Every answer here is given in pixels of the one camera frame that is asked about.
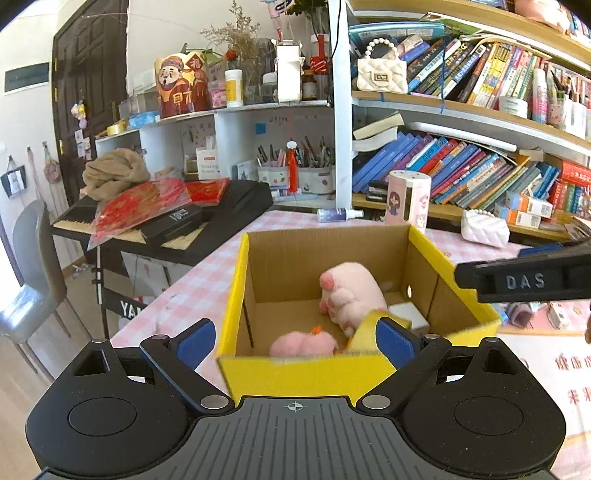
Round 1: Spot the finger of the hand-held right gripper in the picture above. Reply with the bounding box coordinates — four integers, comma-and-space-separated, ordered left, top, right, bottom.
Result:
518, 239, 591, 258
454, 251, 591, 304

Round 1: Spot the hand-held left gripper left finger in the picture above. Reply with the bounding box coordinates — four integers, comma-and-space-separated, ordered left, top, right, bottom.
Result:
74, 318, 236, 415

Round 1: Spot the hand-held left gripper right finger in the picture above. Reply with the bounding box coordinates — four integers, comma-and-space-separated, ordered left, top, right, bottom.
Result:
355, 318, 520, 414

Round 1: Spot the white printed small box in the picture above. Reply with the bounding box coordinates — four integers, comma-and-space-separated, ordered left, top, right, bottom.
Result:
549, 304, 573, 330

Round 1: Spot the pink plush pig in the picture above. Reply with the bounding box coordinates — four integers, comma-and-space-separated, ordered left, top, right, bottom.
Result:
318, 262, 389, 335

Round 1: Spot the pink fluffy toy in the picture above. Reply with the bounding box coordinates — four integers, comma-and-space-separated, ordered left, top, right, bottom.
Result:
269, 329, 339, 357

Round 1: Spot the yellow cardboard box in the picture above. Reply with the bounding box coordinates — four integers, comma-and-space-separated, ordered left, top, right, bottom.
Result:
216, 224, 503, 398

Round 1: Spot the orange blue medicine box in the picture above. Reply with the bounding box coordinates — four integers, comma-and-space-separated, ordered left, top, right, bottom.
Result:
505, 190, 554, 216
494, 205, 542, 229

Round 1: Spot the red book set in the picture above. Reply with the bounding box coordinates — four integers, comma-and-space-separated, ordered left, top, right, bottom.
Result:
547, 179, 591, 223

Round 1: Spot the white quilted pencil case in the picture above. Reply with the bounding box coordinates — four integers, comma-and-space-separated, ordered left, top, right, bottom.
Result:
461, 209, 511, 247

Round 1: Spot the red thick dictionary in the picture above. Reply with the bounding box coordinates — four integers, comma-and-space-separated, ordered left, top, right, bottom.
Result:
558, 161, 591, 186

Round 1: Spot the black keyboard stand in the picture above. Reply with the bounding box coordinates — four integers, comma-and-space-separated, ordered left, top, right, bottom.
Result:
92, 249, 155, 340

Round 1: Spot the leaning row of blue books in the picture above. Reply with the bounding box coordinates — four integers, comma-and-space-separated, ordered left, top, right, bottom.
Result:
353, 131, 561, 208

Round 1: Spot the black flat box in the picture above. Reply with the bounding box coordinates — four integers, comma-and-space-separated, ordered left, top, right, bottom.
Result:
139, 204, 204, 243

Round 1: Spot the white pen container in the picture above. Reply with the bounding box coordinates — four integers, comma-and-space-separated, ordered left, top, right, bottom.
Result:
571, 90, 591, 139

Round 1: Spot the pink cartoon humidifier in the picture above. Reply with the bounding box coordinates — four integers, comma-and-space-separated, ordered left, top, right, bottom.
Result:
385, 170, 432, 234

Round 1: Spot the white light bar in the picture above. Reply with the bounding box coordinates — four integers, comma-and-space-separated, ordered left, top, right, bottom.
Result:
409, 121, 518, 153

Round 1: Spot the white spray bottle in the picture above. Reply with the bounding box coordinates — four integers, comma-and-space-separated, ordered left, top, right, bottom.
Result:
317, 208, 364, 222

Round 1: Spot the clear pen holder with markers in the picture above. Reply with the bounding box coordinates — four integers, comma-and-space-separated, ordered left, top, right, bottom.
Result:
547, 69, 573, 132

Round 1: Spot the white wide tape roll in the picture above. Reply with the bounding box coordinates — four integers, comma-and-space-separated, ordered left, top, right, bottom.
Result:
499, 96, 528, 118

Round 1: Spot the red gold patterned bag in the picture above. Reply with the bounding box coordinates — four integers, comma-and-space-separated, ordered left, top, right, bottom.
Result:
88, 178, 192, 250

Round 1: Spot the black electronic keyboard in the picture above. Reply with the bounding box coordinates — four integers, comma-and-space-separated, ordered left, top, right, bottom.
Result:
51, 180, 274, 266

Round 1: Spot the white pink bottle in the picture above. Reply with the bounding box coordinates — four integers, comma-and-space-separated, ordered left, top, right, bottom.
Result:
531, 68, 548, 124

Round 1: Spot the red gold paper packet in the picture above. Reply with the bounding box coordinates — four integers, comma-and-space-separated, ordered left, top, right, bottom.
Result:
185, 178, 232, 207

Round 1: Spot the grey chair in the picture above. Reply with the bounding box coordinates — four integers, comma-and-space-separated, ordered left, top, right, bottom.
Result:
0, 199, 77, 384

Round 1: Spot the blue white small box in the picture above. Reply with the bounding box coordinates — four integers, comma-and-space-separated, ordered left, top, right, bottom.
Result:
231, 159, 257, 181

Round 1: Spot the white red label box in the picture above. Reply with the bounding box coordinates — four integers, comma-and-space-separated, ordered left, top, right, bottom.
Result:
195, 147, 219, 180

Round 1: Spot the white cartoon pen holder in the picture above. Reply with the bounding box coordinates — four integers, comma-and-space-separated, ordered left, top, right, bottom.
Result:
256, 143, 297, 189
298, 136, 335, 195

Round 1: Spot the beige knitted scarf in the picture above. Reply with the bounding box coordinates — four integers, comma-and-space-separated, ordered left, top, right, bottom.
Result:
83, 148, 151, 201

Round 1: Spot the row of mixed colourful books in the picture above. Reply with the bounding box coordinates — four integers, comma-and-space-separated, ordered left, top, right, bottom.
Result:
406, 37, 543, 109

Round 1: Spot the red tassel ornament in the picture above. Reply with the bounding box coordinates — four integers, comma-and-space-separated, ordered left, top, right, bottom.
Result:
285, 141, 301, 192

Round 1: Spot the thick beige paperback book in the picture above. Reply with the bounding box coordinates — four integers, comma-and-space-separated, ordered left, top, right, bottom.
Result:
353, 111, 404, 153

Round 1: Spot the white curved side shelf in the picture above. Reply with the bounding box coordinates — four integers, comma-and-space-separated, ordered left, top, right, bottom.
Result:
95, 99, 335, 199

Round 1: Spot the pink small bag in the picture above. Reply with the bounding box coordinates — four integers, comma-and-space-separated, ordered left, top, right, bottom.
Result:
43, 143, 63, 185

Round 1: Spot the blue tissue pack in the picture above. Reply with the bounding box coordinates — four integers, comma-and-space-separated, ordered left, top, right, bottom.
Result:
127, 111, 160, 130

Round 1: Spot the white wooden bookshelf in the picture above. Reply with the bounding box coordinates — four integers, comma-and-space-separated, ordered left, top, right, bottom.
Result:
328, 0, 591, 243

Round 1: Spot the cream quilted handbag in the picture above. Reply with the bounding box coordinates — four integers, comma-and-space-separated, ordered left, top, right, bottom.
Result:
357, 38, 409, 94

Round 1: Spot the pink plush toy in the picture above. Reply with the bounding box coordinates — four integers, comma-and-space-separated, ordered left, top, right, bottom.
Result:
515, 0, 571, 31

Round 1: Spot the black white tote bag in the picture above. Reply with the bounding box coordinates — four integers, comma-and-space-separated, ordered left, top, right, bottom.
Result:
0, 154, 27, 199

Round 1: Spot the red fortune god decoration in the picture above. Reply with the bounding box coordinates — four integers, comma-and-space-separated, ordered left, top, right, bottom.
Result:
154, 52, 213, 118

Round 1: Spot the white yellow label jar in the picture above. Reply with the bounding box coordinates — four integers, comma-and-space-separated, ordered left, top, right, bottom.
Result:
225, 69, 245, 108

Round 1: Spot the teal flat book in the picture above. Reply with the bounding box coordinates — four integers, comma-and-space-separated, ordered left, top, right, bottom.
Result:
348, 21, 446, 47

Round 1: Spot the white carton box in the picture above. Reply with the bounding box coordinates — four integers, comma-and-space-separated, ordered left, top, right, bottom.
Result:
276, 41, 303, 103

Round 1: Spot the dark brown door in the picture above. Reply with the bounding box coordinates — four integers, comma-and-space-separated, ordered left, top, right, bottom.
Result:
51, 0, 130, 208

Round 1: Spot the dried flower bunch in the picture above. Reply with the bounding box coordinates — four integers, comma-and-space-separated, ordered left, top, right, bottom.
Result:
201, 2, 260, 61

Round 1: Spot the dark green wall board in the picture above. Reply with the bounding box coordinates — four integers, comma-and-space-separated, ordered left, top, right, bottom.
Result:
4, 62, 51, 95

